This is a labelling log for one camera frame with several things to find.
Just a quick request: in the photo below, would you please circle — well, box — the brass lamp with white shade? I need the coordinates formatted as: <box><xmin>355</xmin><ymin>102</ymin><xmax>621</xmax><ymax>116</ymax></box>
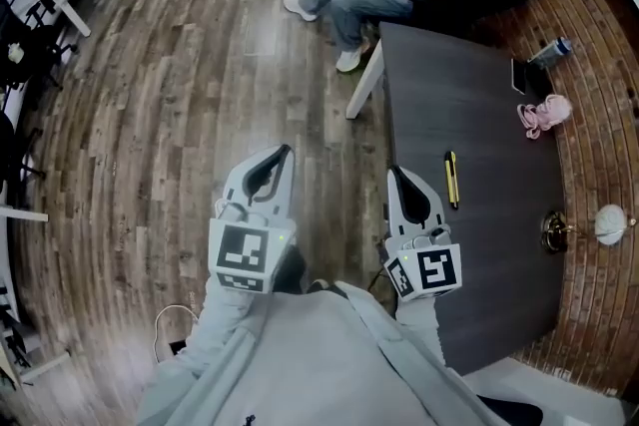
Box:
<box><xmin>540</xmin><ymin>204</ymin><xmax>639</xmax><ymax>256</ymax></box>

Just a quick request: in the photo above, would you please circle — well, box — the black swivel chair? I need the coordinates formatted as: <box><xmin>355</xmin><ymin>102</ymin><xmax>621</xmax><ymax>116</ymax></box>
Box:
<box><xmin>0</xmin><ymin>0</ymin><xmax>80</xmax><ymax>92</ymax></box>

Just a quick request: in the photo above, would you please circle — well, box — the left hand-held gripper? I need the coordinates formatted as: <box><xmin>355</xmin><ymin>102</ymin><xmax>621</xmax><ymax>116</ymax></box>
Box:
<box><xmin>208</xmin><ymin>145</ymin><xmax>297</xmax><ymax>296</ymax></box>

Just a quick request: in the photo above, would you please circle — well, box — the yellow utility knife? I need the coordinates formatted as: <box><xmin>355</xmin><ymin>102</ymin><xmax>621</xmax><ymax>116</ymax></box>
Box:
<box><xmin>443</xmin><ymin>150</ymin><xmax>461</xmax><ymax>212</ymax></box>

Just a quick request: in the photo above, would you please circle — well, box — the white cable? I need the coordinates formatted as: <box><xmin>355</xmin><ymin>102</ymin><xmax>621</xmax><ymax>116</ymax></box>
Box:
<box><xmin>153</xmin><ymin>303</ymin><xmax>202</xmax><ymax>364</ymax></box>

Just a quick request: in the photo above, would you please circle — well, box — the person's left forearm grey sleeve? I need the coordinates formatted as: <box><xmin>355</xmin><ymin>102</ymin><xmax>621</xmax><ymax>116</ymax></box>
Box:
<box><xmin>149</xmin><ymin>273</ymin><xmax>274</xmax><ymax>390</ymax></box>

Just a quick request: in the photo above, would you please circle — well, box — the person's grey hooded jacket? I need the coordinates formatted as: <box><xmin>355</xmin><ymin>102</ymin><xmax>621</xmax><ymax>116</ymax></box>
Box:
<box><xmin>134</xmin><ymin>280</ymin><xmax>513</xmax><ymax>426</ymax></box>

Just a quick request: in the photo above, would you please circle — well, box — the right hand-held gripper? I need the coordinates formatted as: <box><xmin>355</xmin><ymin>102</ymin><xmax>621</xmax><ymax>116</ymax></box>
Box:
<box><xmin>381</xmin><ymin>165</ymin><xmax>463</xmax><ymax>303</ymax></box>

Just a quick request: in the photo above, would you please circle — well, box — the clear bottle with blue cap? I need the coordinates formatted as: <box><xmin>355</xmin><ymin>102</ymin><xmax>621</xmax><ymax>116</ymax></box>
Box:
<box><xmin>527</xmin><ymin>36</ymin><xmax>574</xmax><ymax>71</ymax></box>

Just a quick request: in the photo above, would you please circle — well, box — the person's right forearm grey sleeve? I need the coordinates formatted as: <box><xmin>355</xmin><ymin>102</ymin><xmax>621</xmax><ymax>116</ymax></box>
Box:
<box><xmin>393</xmin><ymin>291</ymin><xmax>446</xmax><ymax>365</ymax></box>

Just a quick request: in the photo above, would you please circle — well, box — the dark table with white legs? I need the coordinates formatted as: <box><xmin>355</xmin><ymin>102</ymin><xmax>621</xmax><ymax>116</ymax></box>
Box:
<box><xmin>344</xmin><ymin>21</ymin><xmax>568</xmax><ymax>378</ymax></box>

